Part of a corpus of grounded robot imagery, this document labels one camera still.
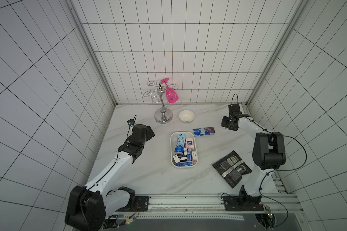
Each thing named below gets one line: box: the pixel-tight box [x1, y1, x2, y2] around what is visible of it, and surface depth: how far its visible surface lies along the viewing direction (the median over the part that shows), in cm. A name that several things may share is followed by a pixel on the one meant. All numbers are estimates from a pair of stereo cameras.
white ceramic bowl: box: [178, 109, 196, 123], surface depth 109 cm
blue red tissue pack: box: [203, 127, 216, 136], surface depth 102 cm
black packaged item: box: [212, 150, 253, 189], surface depth 85 cm
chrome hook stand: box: [143, 80, 179, 124], surface depth 104 cm
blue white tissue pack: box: [193, 128, 205, 137], surface depth 102 cm
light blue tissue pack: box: [175, 133, 186, 148], surface depth 94 cm
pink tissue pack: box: [185, 138, 195, 149], surface depth 92 cm
